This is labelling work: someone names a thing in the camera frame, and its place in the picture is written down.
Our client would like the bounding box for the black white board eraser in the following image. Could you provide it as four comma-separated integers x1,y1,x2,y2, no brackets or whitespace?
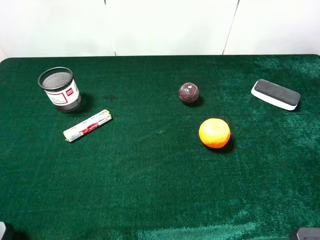
251,79,301,111

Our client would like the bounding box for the dark red marbled ball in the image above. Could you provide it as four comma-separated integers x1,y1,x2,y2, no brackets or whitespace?
178,82,199,104

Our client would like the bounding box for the orange fruit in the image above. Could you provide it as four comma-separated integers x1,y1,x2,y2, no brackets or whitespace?
198,118,231,149

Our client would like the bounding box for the green velvet table cloth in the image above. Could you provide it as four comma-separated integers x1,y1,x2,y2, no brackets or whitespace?
0,54,320,240

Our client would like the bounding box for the white red candy roll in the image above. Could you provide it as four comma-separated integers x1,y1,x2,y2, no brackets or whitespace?
63,109,112,143

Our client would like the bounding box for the black mesh pen cup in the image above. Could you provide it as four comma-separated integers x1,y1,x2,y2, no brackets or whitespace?
38,67,82,113

